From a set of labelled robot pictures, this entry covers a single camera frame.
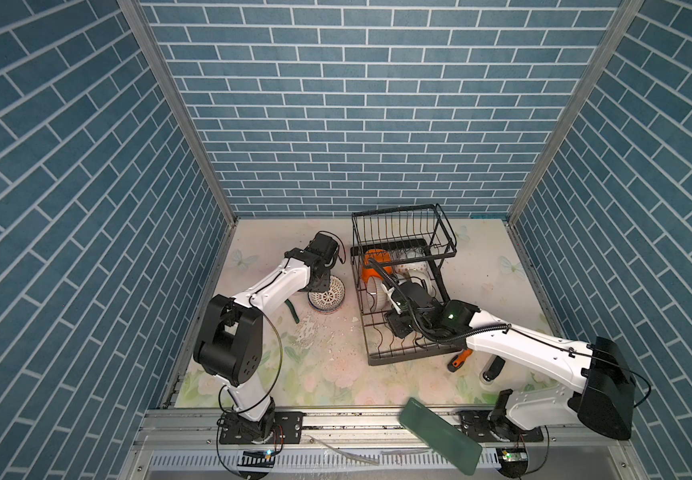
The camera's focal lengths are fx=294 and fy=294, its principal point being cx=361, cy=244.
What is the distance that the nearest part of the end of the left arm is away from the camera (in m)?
0.66

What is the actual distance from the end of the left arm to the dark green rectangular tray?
0.40 meters

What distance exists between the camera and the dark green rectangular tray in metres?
0.70
